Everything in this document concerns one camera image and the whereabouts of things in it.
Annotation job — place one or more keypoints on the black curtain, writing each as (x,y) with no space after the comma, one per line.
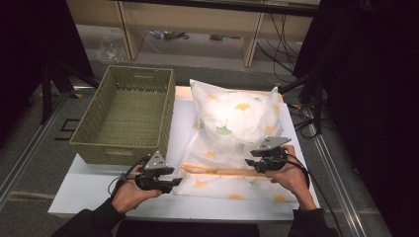
(378,98)
(33,39)

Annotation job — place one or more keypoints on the green woven basket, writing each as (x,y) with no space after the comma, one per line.
(131,112)

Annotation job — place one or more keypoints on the light wooden shelf unit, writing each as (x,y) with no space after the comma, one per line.
(191,19)

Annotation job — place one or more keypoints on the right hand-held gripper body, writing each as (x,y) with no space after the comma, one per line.
(273,158)

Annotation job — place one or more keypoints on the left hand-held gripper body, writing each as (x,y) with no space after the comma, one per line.
(151,179)

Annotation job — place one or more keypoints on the blue and black floor clutter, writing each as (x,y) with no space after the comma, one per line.
(169,34)

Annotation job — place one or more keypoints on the metal floor rail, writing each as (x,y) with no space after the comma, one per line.
(342,191)
(29,148)

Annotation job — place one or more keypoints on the black tripod stand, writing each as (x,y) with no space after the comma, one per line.
(47,92)
(316,98)

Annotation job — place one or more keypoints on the person's right hand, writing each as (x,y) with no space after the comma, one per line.
(291,181)

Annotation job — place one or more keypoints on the white leaf print pillowcase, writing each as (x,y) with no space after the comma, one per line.
(237,125)

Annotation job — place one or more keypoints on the clear plastic bag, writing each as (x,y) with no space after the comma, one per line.
(110,49)

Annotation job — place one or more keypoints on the person's dark clothed body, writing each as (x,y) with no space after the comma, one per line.
(187,230)

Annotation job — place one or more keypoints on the person's left hand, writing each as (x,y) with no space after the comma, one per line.
(131,197)

